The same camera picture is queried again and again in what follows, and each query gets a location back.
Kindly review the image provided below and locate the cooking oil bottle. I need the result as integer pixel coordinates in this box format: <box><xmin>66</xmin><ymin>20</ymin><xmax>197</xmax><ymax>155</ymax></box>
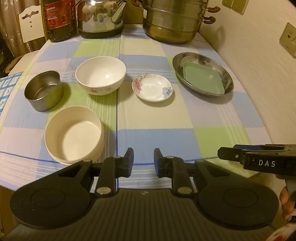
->
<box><xmin>43</xmin><ymin>0</ymin><xmax>77</xmax><ymax>43</ymax></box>

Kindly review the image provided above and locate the cream plastic bowl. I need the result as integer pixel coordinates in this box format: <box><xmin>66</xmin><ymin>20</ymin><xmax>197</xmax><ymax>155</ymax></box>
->
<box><xmin>44</xmin><ymin>106</ymin><xmax>104</xmax><ymax>165</ymax></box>

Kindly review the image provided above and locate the small floral ceramic saucer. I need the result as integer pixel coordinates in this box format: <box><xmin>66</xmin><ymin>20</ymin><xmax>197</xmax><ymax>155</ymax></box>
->
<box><xmin>132</xmin><ymin>73</ymin><xmax>174</xmax><ymax>102</ymax></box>

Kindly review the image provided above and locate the wall socket plate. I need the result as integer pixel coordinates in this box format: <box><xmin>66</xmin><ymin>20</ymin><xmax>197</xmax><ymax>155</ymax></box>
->
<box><xmin>280</xmin><ymin>22</ymin><xmax>296</xmax><ymax>58</ymax></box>

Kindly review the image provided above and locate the stainless steel kettle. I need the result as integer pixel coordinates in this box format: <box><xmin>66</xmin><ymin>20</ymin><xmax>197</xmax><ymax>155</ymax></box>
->
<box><xmin>77</xmin><ymin>0</ymin><xmax>126</xmax><ymax>39</ymax></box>

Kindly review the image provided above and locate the white wooden chair back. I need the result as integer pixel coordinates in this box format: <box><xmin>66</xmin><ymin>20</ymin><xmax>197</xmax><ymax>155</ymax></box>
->
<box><xmin>18</xmin><ymin>5</ymin><xmax>45</xmax><ymax>43</ymax></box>

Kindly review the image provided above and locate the white ceramic floral bowl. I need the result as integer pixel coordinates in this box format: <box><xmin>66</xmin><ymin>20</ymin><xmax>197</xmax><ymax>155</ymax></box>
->
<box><xmin>75</xmin><ymin>56</ymin><xmax>126</xmax><ymax>96</ymax></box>

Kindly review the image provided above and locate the green square plastic plate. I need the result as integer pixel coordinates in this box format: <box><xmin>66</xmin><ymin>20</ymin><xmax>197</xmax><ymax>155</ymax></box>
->
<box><xmin>183</xmin><ymin>62</ymin><xmax>225</xmax><ymax>95</ymax></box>

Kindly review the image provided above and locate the large stainless steel dish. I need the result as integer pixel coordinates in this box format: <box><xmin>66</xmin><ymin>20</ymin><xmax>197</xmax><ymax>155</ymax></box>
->
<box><xmin>172</xmin><ymin>52</ymin><xmax>234</xmax><ymax>97</ymax></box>

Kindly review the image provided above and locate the checkered tablecloth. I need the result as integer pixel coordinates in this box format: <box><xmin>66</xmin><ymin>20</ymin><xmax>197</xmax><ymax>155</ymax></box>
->
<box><xmin>1</xmin><ymin>25</ymin><xmax>270</xmax><ymax>190</ymax></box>

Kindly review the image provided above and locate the small steel round container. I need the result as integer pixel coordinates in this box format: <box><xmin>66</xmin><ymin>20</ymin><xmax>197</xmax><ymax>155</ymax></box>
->
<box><xmin>24</xmin><ymin>71</ymin><xmax>64</xmax><ymax>112</ymax></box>

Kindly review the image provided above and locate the stainless steel steamer pot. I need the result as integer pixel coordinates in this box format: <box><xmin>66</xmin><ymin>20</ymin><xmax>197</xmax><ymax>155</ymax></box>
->
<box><xmin>132</xmin><ymin>0</ymin><xmax>221</xmax><ymax>45</ymax></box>

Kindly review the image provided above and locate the right hand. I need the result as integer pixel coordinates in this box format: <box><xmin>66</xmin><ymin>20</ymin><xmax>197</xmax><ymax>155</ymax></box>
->
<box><xmin>280</xmin><ymin>186</ymin><xmax>295</xmax><ymax>220</ymax></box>

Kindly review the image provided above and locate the wall light switch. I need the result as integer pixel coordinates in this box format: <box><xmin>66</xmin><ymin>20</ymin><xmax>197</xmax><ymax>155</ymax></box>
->
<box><xmin>222</xmin><ymin>0</ymin><xmax>249</xmax><ymax>15</ymax></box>

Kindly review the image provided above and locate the blue patterned cloth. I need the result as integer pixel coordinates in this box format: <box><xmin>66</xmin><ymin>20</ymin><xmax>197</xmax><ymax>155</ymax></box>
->
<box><xmin>0</xmin><ymin>72</ymin><xmax>23</xmax><ymax>113</ymax></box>

